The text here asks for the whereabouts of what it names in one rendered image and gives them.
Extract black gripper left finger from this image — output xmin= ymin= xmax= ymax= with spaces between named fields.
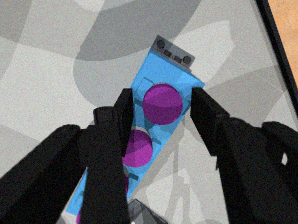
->
xmin=0 ymin=88 xmax=134 ymax=224

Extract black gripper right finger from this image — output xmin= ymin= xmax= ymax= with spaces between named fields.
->
xmin=190 ymin=87 xmax=298 ymax=224

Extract white key housing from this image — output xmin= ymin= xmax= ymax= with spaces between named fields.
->
xmin=128 ymin=198 xmax=168 ymax=224

